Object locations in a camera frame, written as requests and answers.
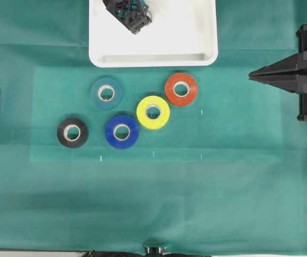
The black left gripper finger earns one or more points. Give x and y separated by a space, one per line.
122 11
142 14

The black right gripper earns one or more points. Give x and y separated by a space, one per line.
292 83

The white plastic case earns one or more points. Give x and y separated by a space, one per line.
182 33

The teal tape roll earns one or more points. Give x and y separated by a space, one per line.
106 93

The red tape roll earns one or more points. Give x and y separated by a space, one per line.
181 89

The yellow tape roll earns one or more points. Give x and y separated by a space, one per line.
153 112

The blue tape roll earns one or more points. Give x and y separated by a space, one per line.
121 132

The black tape roll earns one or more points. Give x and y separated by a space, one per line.
72 133

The black camera stand bottom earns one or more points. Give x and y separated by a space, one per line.
154 247

